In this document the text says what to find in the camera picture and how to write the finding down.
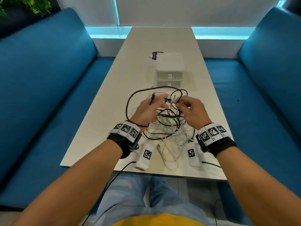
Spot dark planter box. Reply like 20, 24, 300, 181
0, 2, 61, 39

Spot purple sticker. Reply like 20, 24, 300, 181
149, 51, 164, 61

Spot black marker wristband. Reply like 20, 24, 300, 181
195, 123, 237, 158
107, 121, 143, 159

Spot blue sofa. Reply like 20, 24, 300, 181
0, 7, 116, 210
203, 7, 301, 226

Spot white roller blind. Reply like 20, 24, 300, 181
55, 0, 119, 27
116, 0, 282, 27

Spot white mini drawer box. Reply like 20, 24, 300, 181
155, 53, 184, 87

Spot black USB cable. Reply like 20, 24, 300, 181
126, 88, 188, 129
143, 108, 196, 140

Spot person's left hand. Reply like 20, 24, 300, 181
129, 94, 169, 130

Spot tangle of white cables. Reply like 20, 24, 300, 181
141, 91, 196, 171

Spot person's left forearm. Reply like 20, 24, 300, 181
12, 140, 124, 226

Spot green plant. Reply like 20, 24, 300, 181
0, 0, 52, 17

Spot black camera cable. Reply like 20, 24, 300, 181
81, 161, 137, 226

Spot white charger on floor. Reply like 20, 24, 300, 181
202, 160, 223, 169

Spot yellow shirt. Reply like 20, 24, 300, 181
112, 213, 205, 226

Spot blue jeans legs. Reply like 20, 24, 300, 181
93, 174, 210, 226

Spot person's right forearm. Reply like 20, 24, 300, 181
215, 146, 301, 226

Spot person's right hand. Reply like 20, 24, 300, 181
175, 96, 212, 131

